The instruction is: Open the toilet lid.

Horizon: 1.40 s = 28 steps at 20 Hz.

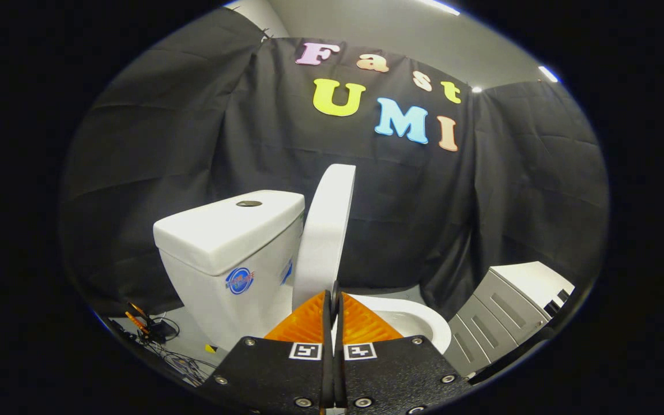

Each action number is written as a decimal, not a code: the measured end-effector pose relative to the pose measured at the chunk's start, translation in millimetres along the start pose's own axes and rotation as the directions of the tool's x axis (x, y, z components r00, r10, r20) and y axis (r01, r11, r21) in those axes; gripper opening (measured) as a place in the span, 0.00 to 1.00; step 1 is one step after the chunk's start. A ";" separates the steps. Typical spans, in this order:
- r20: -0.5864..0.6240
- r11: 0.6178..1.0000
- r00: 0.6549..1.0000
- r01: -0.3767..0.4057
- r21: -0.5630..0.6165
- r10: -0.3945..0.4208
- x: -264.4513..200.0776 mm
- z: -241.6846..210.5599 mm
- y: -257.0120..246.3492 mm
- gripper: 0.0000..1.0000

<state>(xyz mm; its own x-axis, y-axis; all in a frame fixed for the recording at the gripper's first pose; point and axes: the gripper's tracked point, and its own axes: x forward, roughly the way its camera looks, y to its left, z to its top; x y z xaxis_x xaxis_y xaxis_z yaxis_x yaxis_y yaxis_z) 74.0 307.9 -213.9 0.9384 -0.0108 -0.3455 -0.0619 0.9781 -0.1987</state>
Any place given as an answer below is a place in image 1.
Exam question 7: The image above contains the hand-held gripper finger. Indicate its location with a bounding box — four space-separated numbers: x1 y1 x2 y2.
205 290 333 415
333 291 474 415

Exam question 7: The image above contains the grey white cabinet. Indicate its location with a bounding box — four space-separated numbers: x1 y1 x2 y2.
443 261 576 378

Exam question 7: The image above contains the black orange device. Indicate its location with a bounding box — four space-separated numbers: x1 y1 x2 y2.
107 301 180 345

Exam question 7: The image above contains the black backdrop cloth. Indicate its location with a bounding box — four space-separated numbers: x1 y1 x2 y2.
61 7 610 320

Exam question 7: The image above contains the tangled cable bundle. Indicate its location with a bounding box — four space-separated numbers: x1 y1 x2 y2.
136 343 217 388

